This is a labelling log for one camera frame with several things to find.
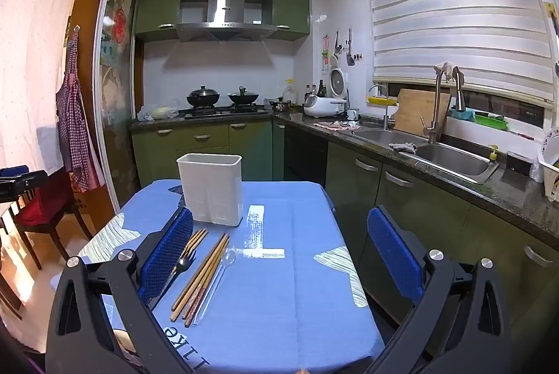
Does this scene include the small curved steel faucet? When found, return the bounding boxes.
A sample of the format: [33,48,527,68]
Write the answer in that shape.
[369,84,390,130]

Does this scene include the dark stone kitchen countertop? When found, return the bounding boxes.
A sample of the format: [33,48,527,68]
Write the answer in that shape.
[129,107,559,252]

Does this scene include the steel double sink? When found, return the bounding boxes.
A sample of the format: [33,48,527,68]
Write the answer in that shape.
[349,127,499,185]

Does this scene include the white rice cooker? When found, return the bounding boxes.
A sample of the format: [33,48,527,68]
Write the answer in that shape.
[303,68,350,118]

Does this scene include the red checked apron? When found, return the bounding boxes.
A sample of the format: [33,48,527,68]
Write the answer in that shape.
[56,24,106,193]

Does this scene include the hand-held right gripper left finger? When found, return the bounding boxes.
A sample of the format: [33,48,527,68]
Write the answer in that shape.
[46,206,197,374]

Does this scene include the green upper kitchen cabinets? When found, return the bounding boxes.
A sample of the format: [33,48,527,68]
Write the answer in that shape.
[133,0,312,43]

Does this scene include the tall steel kitchen faucet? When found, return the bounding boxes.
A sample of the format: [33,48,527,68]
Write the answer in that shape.
[421,66,450,144]

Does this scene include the black gas stove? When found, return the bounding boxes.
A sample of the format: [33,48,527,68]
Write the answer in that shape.
[183,103,269,119]

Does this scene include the blue printed tablecloth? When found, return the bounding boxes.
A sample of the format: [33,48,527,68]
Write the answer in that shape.
[65,179,385,374]

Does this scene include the steel range hood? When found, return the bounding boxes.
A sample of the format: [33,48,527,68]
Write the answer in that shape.
[176,0,278,43]

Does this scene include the steel pull-out faucet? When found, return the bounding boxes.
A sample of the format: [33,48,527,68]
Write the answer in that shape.
[452,66,467,113]

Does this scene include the wooden cutting board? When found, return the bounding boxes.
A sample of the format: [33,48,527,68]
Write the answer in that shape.
[393,88,451,136]

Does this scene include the white window blind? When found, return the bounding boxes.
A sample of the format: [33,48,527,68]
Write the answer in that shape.
[358,0,555,108]

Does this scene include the green plastic tray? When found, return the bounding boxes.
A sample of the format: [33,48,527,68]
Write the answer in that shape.
[474,112,509,130]

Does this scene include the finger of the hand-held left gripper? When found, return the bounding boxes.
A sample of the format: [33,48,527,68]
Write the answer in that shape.
[0,166,48,201]

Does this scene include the black wok with handle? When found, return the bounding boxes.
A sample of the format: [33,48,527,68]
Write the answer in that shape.
[227,86,260,106]

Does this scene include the printed sliding door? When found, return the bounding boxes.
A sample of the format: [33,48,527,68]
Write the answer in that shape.
[94,0,147,213]

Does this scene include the white dish rack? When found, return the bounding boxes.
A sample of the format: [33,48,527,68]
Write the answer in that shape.
[538,159,559,202]

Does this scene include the pink dish cloth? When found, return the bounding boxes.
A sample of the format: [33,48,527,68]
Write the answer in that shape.
[313,120,361,131]

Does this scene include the black metal fork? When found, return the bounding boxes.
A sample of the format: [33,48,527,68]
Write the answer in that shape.
[151,249,197,309]

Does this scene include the white dotted curtain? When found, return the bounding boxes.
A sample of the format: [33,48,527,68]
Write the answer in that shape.
[0,0,88,182]

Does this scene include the clear plastic spoon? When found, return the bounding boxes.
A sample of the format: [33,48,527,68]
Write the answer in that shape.
[194,248,237,322]

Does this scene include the beige cloth on faucet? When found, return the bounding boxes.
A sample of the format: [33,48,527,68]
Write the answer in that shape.
[434,62,457,82]

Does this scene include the wooden chair red cushion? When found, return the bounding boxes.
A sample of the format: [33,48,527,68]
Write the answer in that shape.
[0,179,94,270]

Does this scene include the patterned white plate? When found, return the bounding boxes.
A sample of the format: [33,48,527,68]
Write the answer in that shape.
[544,128,559,165]

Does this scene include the clear plastic bag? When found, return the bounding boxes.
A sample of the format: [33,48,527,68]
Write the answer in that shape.
[137,103,180,121]

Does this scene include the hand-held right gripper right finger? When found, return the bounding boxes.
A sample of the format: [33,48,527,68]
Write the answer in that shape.
[366,206,511,374]

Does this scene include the black wok with lid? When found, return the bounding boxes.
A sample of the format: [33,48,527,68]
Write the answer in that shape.
[187,85,220,108]

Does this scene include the white plastic utensil holder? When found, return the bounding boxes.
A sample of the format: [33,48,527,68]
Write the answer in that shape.
[176,153,244,226]

